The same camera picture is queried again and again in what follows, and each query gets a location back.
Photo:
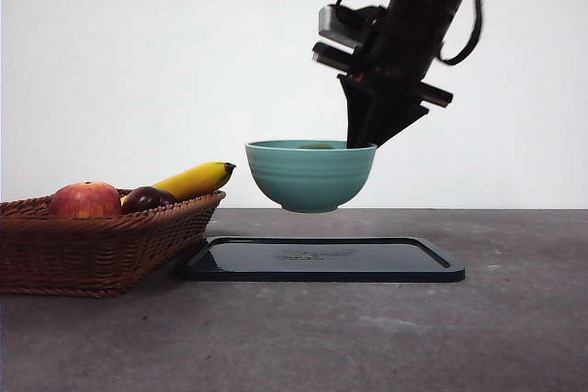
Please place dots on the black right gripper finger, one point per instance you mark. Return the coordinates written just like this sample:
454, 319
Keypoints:
395, 119
360, 112

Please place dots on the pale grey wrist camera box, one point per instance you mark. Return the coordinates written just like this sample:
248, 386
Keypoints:
337, 27

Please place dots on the green avocado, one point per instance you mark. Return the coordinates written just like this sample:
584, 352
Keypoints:
315, 146

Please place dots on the red apple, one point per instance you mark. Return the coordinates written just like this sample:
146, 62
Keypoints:
87, 199

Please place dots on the dark purple plum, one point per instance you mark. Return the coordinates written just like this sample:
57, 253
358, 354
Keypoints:
147, 200

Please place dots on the yellow banana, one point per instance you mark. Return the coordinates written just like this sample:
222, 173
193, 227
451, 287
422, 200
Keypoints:
193, 181

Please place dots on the brown wicker basket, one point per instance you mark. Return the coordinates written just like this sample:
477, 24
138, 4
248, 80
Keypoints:
92, 254

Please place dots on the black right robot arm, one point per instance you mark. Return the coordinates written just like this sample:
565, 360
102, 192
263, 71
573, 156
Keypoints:
422, 6

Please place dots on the black rectangular tray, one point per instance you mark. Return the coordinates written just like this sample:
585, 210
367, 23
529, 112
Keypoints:
321, 268

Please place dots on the teal ceramic bowl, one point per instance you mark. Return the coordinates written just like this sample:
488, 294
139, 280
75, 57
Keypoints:
312, 181

